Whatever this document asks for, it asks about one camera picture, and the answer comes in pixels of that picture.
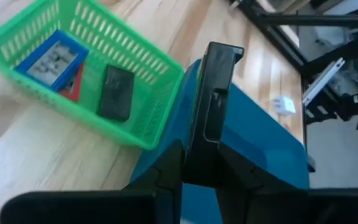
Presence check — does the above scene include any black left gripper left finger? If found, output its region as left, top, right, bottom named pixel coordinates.
left=0, top=139, right=186, bottom=224

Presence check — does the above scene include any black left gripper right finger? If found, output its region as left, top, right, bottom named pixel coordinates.
left=214, top=142, right=358, bottom=224

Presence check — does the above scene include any red card box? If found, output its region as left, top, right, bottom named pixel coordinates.
left=59, top=63, right=85, bottom=103

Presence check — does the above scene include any blue card box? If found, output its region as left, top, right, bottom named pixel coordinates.
left=13, top=29, right=90, bottom=93

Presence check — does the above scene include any blue rectangular tray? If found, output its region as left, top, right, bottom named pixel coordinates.
left=129, top=58, right=310, bottom=224

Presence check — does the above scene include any flat white power adapter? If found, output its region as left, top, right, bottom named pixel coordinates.
left=272, top=95, right=297, bottom=116

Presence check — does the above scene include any white aluminium extrusion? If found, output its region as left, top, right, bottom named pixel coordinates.
left=301, top=57, right=346, bottom=106

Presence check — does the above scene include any green card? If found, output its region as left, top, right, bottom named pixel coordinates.
left=0, top=0, right=185, bottom=151

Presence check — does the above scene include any black metal table frame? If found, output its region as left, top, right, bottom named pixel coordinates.
left=228, top=0, right=358, bottom=131

